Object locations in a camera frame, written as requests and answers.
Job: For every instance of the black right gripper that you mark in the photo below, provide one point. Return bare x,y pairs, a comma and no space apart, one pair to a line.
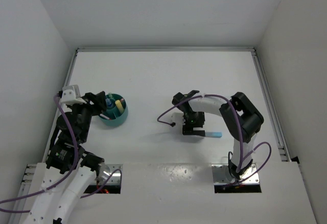
188,129

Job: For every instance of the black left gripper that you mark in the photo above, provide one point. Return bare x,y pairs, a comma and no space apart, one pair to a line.
99,105

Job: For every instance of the clear blue spray bottle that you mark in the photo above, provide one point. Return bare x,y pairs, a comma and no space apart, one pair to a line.
109,103

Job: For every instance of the yellow highlighter marker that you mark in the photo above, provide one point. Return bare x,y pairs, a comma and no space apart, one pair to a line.
119,106

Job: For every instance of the blue highlighter marker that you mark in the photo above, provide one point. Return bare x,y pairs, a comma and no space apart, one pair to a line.
213,134

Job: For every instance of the red pen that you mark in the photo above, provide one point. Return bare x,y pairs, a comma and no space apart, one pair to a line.
104,117

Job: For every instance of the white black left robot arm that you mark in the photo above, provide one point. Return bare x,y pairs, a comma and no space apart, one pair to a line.
69,168

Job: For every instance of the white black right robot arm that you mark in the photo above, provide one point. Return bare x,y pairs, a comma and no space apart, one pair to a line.
241,117

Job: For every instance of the teal round divided organizer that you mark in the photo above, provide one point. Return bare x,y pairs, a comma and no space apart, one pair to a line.
117,119

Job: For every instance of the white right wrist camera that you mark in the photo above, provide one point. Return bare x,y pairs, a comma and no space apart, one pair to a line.
177,119

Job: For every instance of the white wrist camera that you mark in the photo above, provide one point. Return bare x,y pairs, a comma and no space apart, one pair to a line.
177,119
71,95

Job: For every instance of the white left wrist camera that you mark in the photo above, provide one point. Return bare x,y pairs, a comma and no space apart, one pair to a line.
71,95

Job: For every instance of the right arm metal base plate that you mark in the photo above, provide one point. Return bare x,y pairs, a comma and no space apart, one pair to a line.
222,175

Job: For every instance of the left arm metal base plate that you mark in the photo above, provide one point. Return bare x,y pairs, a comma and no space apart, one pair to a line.
112,171

